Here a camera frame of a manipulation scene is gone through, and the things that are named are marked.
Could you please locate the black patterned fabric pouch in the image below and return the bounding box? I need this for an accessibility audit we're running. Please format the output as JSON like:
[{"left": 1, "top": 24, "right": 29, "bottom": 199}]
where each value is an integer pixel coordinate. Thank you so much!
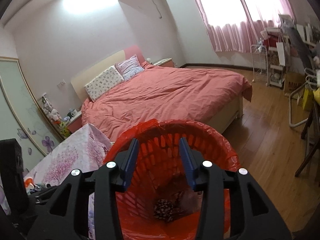
[{"left": 153, "top": 199, "right": 181, "bottom": 223}]

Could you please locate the red white instant noodle cup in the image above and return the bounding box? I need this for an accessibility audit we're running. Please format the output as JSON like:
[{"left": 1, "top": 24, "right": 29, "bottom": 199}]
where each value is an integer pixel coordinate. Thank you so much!
[{"left": 24, "top": 177, "right": 34, "bottom": 189}]

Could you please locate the floral pink purple tablecloth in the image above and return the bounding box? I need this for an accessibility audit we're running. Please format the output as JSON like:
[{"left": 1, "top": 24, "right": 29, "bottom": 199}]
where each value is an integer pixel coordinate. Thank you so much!
[{"left": 23, "top": 124, "right": 111, "bottom": 239}]

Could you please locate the red plastic laundry basket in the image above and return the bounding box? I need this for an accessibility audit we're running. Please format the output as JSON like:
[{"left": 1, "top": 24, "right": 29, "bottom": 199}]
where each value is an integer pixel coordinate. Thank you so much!
[{"left": 104, "top": 119, "right": 240, "bottom": 239}]

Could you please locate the salmon pink bed duvet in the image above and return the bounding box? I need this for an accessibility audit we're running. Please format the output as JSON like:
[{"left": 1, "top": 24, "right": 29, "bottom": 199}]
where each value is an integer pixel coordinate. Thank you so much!
[{"left": 81, "top": 65, "right": 252, "bottom": 141}]

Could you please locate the pink white nightstand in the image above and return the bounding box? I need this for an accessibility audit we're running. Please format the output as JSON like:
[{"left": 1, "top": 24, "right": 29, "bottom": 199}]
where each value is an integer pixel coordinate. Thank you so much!
[{"left": 67, "top": 111, "right": 82, "bottom": 133}]

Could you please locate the white floral pillow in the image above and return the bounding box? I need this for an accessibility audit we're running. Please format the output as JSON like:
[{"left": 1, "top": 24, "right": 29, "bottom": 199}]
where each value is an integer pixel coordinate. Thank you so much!
[{"left": 84, "top": 66, "right": 124, "bottom": 101}]

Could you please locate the stuffed toys rack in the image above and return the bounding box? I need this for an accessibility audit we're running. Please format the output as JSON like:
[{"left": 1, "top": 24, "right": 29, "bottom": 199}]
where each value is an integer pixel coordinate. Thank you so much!
[{"left": 41, "top": 93, "right": 71, "bottom": 139}]

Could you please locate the cream pink headboard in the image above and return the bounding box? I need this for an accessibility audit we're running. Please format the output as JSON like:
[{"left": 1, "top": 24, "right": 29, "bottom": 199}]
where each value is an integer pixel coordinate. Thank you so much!
[{"left": 71, "top": 45, "right": 145, "bottom": 103}]

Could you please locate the pink striped pillow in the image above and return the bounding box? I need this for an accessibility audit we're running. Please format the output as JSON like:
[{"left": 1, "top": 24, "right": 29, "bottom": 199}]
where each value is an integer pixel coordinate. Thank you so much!
[{"left": 115, "top": 54, "right": 144, "bottom": 81}]

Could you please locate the sliding wardrobe with flowers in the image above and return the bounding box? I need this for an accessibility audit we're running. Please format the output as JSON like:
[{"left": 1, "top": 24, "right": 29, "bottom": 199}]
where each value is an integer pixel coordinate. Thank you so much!
[{"left": 0, "top": 57, "right": 62, "bottom": 171}]

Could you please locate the far bedside nightstand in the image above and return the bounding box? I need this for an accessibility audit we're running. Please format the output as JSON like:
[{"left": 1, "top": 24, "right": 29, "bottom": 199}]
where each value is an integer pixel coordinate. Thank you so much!
[{"left": 153, "top": 58, "right": 175, "bottom": 68}]

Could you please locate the brown cardboard box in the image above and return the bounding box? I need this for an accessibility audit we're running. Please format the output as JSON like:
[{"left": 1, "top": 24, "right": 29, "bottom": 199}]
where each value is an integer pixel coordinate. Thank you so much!
[{"left": 284, "top": 72, "right": 305, "bottom": 96}]

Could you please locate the cluttered desk with items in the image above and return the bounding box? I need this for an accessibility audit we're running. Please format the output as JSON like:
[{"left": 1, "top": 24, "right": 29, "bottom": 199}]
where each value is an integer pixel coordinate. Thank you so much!
[{"left": 260, "top": 13, "right": 320, "bottom": 178}]

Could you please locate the pink window curtain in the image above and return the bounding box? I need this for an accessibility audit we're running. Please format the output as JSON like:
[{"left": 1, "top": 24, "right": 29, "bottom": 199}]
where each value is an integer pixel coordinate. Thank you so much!
[{"left": 194, "top": 0, "right": 295, "bottom": 53}]

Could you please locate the white wire shelf rack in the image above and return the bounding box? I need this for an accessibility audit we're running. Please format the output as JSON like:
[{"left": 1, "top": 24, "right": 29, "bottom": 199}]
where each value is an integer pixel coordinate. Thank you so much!
[{"left": 250, "top": 38, "right": 270, "bottom": 86}]

